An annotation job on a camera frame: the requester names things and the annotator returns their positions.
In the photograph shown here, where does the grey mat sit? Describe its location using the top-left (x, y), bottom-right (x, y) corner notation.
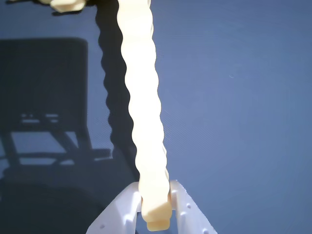
top-left (0, 0), bottom-right (312, 234)

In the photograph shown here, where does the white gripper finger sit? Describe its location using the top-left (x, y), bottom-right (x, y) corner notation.
top-left (86, 182), bottom-right (142, 234)
top-left (169, 179), bottom-right (218, 234)

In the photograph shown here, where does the tallest yellow wavy fry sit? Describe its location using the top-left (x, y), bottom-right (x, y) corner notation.
top-left (116, 0), bottom-right (174, 232)

